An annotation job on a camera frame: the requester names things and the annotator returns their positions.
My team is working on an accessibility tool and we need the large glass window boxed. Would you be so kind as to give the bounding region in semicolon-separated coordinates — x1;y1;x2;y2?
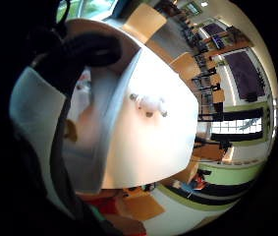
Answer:
56;0;119;22

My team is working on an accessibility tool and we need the light wooden table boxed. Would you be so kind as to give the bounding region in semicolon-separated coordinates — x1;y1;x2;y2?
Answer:
192;143;229;162
122;3;168;44
170;52;202;84
121;193;166;222

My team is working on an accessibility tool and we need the row of black chairs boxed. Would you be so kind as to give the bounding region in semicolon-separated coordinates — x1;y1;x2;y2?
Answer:
179;18;233;123

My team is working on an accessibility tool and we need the small purple rug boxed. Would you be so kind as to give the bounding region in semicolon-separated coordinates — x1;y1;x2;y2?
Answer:
202;22;227;37

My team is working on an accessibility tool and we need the large purple rug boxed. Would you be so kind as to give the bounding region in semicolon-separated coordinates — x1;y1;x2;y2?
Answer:
224;49;268;102

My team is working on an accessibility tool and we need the the person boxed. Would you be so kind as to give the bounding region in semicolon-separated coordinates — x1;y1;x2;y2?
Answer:
76;188;148;236

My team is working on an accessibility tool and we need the gridded window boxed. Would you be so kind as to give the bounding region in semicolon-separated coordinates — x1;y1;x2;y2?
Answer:
210;117;264;136

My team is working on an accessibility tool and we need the green counter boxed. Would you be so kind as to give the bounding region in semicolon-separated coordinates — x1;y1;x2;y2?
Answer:
196;160;266;186

